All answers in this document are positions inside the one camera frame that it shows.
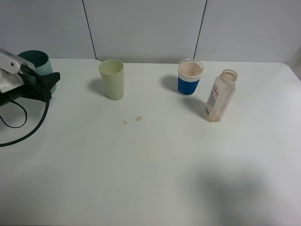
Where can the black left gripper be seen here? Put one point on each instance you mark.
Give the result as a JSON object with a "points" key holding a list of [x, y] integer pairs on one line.
{"points": [[36, 87]]}

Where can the teal green plastic cup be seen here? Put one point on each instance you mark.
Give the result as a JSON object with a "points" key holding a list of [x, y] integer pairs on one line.
{"points": [[40, 60]]}

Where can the clear plastic drink bottle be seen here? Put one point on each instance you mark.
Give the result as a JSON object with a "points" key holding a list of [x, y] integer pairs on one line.
{"points": [[221, 94]]}

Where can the pale yellow-green plastic cup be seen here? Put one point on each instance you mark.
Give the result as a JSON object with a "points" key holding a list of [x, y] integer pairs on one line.
{"points": [[112, 73]]}

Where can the clear cup with blue sleeve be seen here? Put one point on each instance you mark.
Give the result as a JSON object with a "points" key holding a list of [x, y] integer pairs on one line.
{"points": [[189, 74]]}

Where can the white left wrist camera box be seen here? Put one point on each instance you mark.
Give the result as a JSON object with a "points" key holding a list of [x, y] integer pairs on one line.
{"points": [[10, 67]]}

